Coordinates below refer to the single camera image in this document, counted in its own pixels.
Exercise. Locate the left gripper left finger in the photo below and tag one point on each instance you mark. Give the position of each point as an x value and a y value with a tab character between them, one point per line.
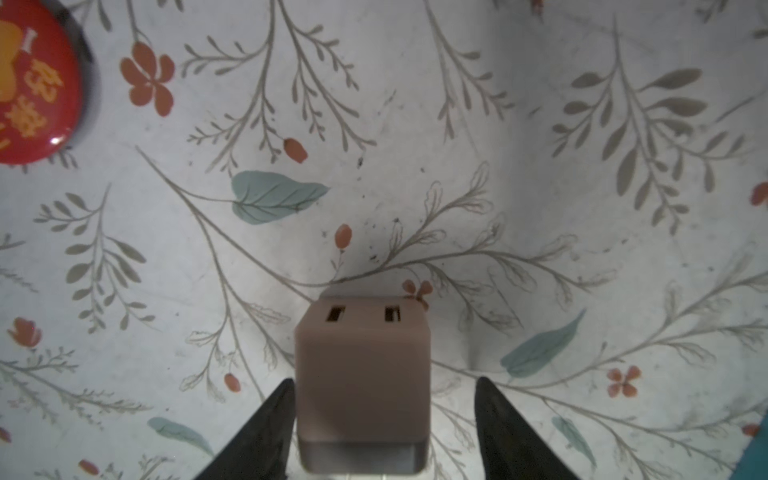
260	450

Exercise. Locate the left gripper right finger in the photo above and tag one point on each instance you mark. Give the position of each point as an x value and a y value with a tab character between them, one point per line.
510	448

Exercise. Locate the pink plug adapter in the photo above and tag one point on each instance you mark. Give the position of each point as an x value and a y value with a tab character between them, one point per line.
363	386

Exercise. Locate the blue power strip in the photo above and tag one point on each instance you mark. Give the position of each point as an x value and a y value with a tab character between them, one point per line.
753	463

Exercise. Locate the floral table mat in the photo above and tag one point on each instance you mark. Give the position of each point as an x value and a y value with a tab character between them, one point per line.
575	191

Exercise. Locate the red round badge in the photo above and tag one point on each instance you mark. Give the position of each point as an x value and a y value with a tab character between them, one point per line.
43	80

